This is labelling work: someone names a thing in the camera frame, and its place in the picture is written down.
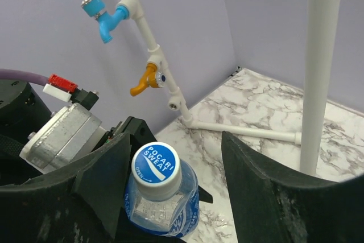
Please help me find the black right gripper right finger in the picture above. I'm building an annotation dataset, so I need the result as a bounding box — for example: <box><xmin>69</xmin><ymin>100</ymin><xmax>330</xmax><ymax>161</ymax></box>
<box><xmin>221</xmin><ymin>131</ymin><xmax>363</xmax><ymax>242</ymax></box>

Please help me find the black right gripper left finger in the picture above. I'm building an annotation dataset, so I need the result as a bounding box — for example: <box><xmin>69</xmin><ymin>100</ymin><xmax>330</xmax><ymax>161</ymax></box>
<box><xmin>1</xmin><ymin>133</ymin><xmax>131</xmax><ymax>242</ymax></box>

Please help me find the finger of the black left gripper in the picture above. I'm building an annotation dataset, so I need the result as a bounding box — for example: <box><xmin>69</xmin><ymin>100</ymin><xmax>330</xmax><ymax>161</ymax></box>
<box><xmin>113</xmin><ymin>116</ymin><xmax>213</xmax><ymax>205</ymax></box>

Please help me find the blue white Pocari cap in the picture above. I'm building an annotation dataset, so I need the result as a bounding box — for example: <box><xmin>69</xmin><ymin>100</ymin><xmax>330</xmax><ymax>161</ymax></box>
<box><xmin>131</xmin><ymin>142</ymin><xmax>182</xmax><ymax>201</ymax></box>

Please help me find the blue label Pocari bottle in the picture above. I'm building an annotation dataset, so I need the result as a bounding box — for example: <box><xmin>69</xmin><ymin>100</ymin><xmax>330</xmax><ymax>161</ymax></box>
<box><xmin>125</xmin><ymin>142</ymin><xmax>200</xmax><ymax>238</ymax></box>

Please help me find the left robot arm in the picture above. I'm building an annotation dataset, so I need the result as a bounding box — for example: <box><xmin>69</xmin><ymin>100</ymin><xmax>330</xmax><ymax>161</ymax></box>
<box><xmin>1</xmin><ymin>79</ymin><xmax>156</xmax><ymax>185</ymax></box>

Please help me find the yellow plastic faucet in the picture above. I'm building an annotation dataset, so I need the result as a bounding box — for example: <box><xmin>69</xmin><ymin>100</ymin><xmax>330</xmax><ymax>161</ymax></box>
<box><xmin>130</xmin><ymin>63</ymin><xmax>167</xmax><ymax>97</ymax></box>

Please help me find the blue plastic faucet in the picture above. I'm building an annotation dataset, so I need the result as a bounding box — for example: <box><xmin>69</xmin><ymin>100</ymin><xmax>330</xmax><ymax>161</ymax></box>
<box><xmin>81</xmin><ymin>0</ymin><xmax>130</xmax><ymax>43</ymax></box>

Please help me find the white vertical pole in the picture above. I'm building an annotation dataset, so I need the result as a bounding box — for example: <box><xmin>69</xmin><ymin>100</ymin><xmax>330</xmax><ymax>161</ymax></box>
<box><xmin>299</xmin><ymin>0</ymin><xmax>341</xmax><ymax>176</ymax></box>

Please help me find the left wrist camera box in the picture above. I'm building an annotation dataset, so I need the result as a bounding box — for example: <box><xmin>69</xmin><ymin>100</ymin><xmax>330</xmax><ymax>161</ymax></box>
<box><xmin>19</xmin><ymin>103</ymin><xmax>106</xmax><ymax>174</ymax></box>

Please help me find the white PVC pipe frame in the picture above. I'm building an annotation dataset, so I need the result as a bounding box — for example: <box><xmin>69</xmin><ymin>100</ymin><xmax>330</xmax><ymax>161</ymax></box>
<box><xmin>117</xmin><ymin>0</ymin><xmax>301</xmax><ymax>145</ymax></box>

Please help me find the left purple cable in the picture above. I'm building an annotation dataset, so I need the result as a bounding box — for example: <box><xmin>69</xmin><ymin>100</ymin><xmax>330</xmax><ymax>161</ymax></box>
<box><xmin>0</xmin><ymin>68</ymin><xmax>49</xmax><ymax>87</ymax></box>

